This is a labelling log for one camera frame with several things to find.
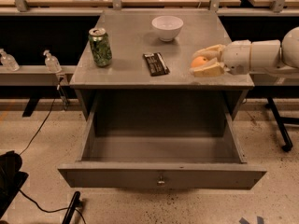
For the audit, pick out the grey cabinet counter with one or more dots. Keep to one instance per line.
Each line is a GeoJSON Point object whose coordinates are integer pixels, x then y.
{"type": "Point", "coordinates": [141, 60]}

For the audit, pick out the metal drawer handle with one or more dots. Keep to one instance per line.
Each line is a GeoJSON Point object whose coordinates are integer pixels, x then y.
{"type": "Point", "coordinates": [160, 181]}

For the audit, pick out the black stand foot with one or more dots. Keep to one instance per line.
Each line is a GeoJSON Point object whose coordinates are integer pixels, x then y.
{"type": "Point", "coordinates": [75, 202]}

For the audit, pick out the grey open top drawer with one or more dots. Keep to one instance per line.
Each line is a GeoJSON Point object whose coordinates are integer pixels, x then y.
{"type": "Point", "coordinates": [129, 143]}

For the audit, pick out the white bowl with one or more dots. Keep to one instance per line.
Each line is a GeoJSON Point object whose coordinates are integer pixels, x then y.
{"type": "Point", "coordinates": [167, 28]}

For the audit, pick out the green soda can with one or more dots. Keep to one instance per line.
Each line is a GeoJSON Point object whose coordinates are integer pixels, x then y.
{"type": "Point", "coordinates": [100, 47]}

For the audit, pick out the clear pump sanitizer bottle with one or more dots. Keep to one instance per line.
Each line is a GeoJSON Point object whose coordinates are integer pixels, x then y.
{"type": "Point", "coordinates": [52, 62]}

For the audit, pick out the clear sanitizer bottle far left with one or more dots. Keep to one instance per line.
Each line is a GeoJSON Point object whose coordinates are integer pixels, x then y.
{"type": "Point", "coordinates": [8, 61]}

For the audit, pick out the orange fruit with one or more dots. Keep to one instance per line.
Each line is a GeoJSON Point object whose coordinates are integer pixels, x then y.
{"type": "Point", "coordinates": [198, 61]}

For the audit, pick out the black snack bar packet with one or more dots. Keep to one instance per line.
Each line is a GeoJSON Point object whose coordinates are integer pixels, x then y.
{"type": "Point", "coordinates": [156, 64]}

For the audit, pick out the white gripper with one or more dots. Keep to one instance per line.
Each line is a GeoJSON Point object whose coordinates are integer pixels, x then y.
{"type": "Point", "coordinates": [237, 57]}

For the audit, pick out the black object lower left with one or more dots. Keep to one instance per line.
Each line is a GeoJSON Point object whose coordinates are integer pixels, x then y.
{"type": "Point", "coordinates": [11, 179]}

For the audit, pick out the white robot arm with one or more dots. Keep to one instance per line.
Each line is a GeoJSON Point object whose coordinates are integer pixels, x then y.
{"type": "Point", "coordinates": [272, 57]}

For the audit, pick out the black chair base leg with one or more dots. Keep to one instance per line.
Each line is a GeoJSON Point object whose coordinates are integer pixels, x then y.
{"type": "Point", "coordinates": [281, 122]}

